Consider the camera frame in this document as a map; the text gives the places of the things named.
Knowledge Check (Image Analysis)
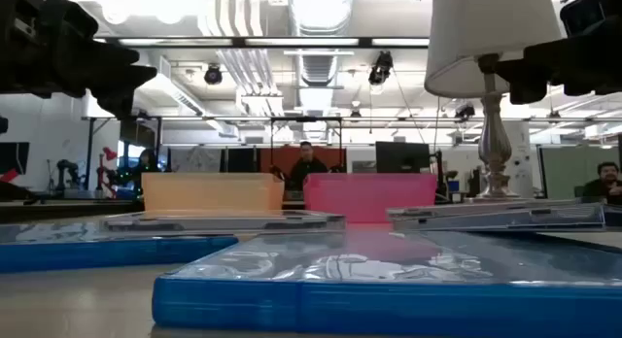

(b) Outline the silver table lamp white shade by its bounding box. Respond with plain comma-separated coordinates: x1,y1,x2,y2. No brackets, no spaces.
424,0,564,203

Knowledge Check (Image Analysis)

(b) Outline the person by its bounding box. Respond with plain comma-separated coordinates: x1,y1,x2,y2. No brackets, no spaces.
129,148,161,194
289,141,329,191
581,161,622,206

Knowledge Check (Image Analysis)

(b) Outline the black wall screen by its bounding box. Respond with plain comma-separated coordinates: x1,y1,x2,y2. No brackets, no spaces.
0,142,30,177

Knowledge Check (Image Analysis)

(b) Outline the black computer monitor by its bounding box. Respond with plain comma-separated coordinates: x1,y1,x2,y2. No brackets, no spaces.
375,141,432,175

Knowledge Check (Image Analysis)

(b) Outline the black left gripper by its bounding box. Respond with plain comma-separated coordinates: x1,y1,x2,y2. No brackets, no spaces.
0,0,159,118

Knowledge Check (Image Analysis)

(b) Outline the silver ceiling air duct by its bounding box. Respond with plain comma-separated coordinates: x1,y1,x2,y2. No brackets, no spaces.
286,0,356,86

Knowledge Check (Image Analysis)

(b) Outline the green partition panel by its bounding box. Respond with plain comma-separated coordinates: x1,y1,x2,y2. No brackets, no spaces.
538,146,622,201

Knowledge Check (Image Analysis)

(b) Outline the translucent orange plastic bin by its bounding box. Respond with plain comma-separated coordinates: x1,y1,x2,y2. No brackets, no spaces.
140,171,286,215

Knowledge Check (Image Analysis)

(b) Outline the blue plastic disc case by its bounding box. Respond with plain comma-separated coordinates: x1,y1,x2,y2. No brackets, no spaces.
0,220,239,275
151,229,622,335

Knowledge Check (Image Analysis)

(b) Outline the orange partition board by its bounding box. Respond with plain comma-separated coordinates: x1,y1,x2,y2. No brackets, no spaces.
259,147,348,175

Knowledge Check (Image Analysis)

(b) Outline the clear jewel case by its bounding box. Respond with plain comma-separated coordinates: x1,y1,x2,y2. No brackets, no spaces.
392,204,606,233
99,210,347,235
387,198,584,220

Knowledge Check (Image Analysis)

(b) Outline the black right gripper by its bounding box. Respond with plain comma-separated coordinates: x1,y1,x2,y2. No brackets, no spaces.
495,0,622,106

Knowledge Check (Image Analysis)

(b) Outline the translucent pink plastic bin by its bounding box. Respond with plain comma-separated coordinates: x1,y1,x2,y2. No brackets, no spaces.
303,172,438,225

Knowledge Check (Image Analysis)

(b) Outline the red desk lamp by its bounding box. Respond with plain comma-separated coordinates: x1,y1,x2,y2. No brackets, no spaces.
95,147,120,199

